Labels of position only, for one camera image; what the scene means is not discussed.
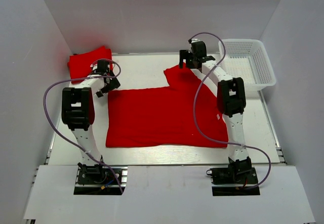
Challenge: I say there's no red t shirt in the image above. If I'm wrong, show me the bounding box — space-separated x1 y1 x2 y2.
67 46 112 79
105 66 228 148

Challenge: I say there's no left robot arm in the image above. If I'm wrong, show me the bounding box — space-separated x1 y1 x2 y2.
61 58 120 165

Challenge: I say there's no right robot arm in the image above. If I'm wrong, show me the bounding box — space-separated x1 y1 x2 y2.
179 39 252 183

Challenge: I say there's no folded red t shirt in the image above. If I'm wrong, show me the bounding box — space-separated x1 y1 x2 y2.
67 46 112 79

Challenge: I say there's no white plastic basket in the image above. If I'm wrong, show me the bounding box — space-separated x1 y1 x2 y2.
218 39 276 93

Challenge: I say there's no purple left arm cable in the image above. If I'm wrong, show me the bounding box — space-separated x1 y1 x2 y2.
43 59 125 194

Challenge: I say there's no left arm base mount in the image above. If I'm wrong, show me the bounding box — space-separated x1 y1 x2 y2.
73 163 128 196

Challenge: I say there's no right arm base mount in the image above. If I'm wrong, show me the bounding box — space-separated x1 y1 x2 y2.
206 167 260 197

